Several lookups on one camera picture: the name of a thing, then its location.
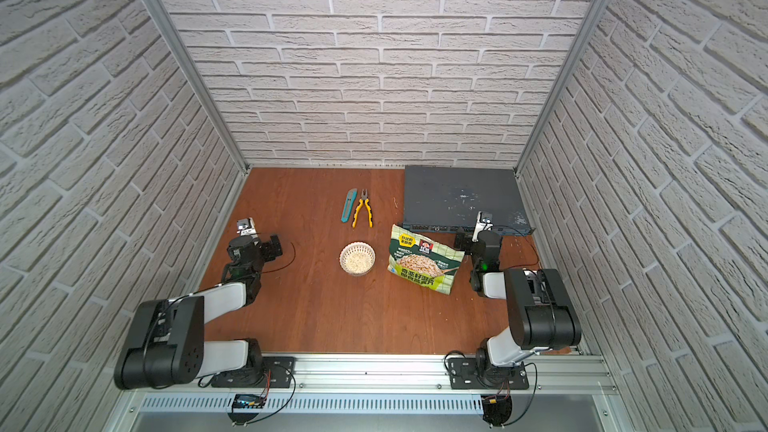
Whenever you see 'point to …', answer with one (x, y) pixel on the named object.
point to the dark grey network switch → (443, 199)
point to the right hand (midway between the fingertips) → (468, 226)
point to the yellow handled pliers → (364, 199)
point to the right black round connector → (496, 408)
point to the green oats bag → (424, 260)
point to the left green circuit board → (248, 401)
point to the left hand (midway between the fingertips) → (254, 232)
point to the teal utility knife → (351, 197)
